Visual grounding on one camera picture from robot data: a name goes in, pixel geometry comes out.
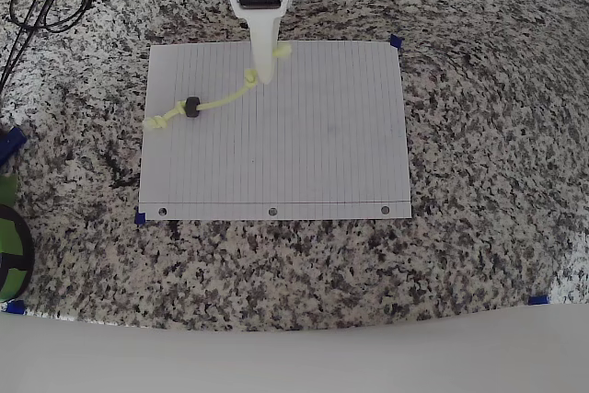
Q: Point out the blue tape piece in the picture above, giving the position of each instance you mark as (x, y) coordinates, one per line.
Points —
(396, 42)
(538, 300)
(15, 306)
(140, 218)

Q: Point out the black and green round disc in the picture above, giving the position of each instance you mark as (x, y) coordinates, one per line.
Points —
(9, 232)

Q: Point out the lined white paper sheet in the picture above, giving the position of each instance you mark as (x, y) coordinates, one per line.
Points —
(299, 144)

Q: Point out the black hex nut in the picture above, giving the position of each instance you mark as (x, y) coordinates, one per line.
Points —
(192, 107)

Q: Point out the white backdrop board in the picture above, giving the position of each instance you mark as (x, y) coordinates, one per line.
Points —
(294, 361)

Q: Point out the green tape piece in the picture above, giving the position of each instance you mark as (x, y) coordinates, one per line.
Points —
(7, 188)

